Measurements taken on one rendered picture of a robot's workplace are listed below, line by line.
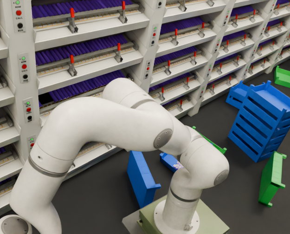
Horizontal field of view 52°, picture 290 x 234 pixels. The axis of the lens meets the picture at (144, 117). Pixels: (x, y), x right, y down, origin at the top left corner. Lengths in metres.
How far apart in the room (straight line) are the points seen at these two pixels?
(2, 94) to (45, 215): 0.64
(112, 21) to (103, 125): 0.86
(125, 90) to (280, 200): 1.61
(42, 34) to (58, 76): 0.21
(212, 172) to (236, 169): 1.23
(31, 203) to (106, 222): 1.02
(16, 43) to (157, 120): 0.68
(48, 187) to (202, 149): 0.51
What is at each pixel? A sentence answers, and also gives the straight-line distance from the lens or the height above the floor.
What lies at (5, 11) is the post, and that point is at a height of 1.04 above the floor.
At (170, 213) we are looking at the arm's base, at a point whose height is 0.46.
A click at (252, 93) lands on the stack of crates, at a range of 2.16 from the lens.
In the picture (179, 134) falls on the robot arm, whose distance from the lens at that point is 0.81.
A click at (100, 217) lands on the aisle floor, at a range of 1.70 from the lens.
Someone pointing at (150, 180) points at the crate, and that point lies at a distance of 1.62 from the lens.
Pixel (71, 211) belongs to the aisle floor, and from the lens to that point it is 1.72.
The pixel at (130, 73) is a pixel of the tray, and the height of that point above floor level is 0.57.
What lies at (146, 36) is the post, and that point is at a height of 0.83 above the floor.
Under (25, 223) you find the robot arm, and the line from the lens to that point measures 0.81.
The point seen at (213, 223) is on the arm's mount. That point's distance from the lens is 1.34.
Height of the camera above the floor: 1.42
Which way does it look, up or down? 37 degrees down
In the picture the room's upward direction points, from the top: 11 degrees clockwise
